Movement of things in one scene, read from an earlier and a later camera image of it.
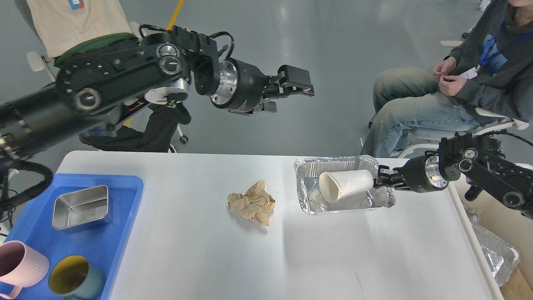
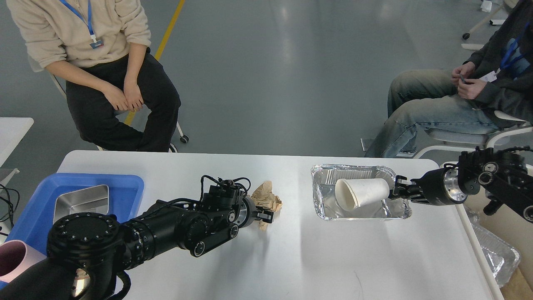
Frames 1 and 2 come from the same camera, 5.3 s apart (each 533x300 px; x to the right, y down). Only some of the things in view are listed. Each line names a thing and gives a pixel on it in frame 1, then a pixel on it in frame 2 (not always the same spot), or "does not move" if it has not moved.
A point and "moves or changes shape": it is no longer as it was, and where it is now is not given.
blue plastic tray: [102, 246] does not move
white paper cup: [334, 185] -> [352, 193]
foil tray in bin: [503, 258] does not move
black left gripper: [242, 86] -> [248, 213]
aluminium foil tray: [307, 171] -> [324, 178]
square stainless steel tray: [82, 209] does not move
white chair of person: [504, 119] -> [507, 139]
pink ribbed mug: [21, 266] does not move
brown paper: [255, 204] moves or changes shape
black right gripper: [422, 173] -> [441, 187]
